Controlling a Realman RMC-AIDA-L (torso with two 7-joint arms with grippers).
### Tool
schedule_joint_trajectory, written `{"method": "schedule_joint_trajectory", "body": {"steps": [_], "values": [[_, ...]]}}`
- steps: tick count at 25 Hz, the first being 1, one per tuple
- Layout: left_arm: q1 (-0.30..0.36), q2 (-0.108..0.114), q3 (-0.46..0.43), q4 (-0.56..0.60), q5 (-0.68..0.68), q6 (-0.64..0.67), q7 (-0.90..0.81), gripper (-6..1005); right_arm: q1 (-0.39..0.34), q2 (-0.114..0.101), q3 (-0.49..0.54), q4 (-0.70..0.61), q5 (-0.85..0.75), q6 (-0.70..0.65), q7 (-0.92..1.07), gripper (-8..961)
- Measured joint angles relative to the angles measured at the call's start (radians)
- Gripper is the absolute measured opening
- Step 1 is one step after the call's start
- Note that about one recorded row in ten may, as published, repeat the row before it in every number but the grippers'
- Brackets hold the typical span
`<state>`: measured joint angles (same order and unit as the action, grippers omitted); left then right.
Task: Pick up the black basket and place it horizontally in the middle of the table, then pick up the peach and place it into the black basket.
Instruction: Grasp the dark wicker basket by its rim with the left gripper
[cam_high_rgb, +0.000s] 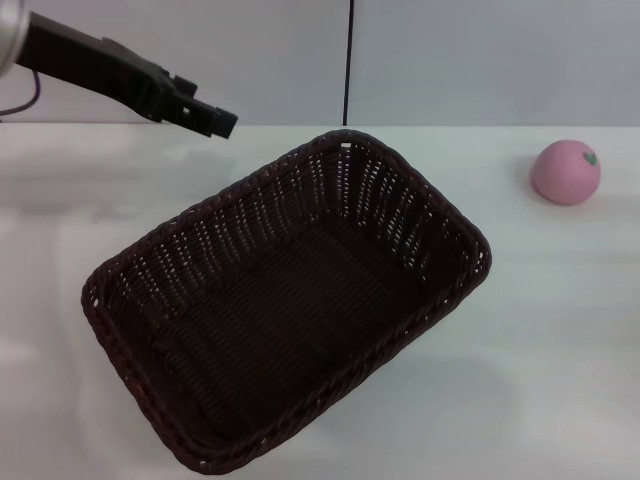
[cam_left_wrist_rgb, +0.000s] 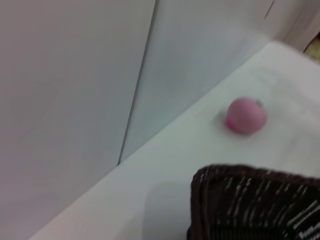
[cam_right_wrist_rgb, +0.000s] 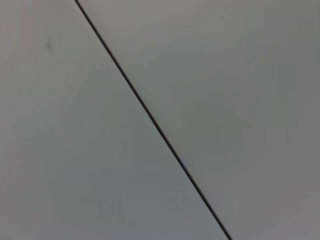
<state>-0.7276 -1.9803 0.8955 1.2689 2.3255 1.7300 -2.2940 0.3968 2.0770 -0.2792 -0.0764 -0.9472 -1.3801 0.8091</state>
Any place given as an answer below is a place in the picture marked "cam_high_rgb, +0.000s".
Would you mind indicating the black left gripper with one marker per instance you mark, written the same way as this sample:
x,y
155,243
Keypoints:
x,y
100,70

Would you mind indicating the dark brown woven basket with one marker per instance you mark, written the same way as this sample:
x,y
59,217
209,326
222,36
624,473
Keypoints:
x,y
280,320

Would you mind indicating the pink peach toy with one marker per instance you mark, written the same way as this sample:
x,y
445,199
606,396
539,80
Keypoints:
x,y
562,172

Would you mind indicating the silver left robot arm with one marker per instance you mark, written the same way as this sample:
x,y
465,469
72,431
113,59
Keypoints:
x,y
10,30

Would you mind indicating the black vertical wall strip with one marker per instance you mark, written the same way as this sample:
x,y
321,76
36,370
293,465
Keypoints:
x,y
347,60

